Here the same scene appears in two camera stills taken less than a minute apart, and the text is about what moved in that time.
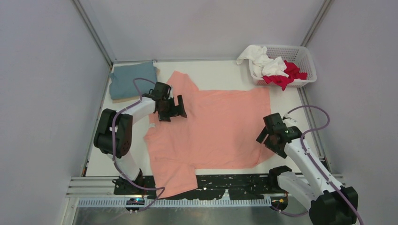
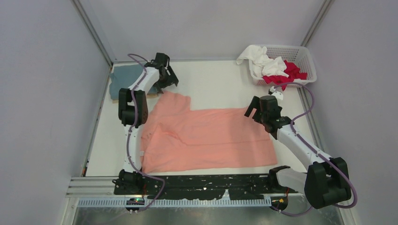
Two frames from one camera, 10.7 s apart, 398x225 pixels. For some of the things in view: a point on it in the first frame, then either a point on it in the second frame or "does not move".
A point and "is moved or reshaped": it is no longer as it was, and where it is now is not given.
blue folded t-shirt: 122,86 does not move
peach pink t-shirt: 220,131 is moved or reshaped
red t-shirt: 292,70 does not move
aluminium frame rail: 94,32 does not move
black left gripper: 176,110 -> 171,79
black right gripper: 262,137 -> 256,103
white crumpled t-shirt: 261,64 does not move
